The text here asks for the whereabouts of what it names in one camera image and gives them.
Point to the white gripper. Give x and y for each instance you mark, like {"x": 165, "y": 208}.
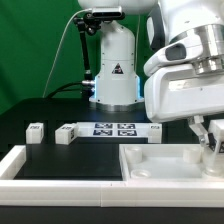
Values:
{"x": 177, "y": 92}

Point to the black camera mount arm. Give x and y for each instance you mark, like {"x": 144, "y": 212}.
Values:
{"x": 88, "y": 77}

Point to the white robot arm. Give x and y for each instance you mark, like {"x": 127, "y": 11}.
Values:
{"x": 179, "y": 31}

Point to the white U-shaped fence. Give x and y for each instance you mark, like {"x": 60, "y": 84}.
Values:
{"x": 208, "y": 192}

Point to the grey rear camera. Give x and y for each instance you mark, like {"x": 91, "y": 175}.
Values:
{"x": 105, "y": 13}

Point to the AprilTag base sheet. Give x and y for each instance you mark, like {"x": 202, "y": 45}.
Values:
{"x": 102, "y": 129}

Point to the white square tabletop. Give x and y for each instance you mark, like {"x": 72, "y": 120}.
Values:
{"x": 175, "y": 162}

